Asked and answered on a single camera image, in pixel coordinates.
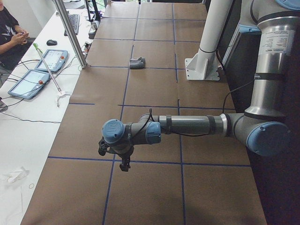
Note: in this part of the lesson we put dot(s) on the blue teach pendant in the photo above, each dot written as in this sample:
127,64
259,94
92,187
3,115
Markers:
30,84
55,59

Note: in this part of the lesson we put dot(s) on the seated person in black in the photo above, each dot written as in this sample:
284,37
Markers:
13,40

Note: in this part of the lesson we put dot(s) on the crumpled white tissue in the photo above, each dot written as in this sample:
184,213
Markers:
14,176

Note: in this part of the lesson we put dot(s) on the black keyboard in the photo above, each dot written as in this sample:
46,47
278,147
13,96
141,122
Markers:
75,22

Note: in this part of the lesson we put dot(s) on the black monitor stand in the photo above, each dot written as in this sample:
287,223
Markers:
93,14

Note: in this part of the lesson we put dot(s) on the pink and grey towel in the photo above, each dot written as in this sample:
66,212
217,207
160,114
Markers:
137,63

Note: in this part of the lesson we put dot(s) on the long metal grabber stick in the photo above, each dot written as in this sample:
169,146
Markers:
61,93

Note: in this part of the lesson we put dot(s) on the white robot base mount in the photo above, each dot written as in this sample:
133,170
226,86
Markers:
204,65

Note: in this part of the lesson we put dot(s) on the black computer mouse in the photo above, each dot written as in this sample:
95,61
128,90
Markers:
51,42

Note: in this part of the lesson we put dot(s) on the near blue teach pendant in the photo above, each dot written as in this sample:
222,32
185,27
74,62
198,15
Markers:
30,84

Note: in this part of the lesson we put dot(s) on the far blue teach pendant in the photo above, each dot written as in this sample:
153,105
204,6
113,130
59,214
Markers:
55,59

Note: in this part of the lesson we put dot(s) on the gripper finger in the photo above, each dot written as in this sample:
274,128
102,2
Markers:
125,164
102,147

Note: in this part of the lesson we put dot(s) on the aluminium frame post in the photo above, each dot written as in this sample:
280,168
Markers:
70,32

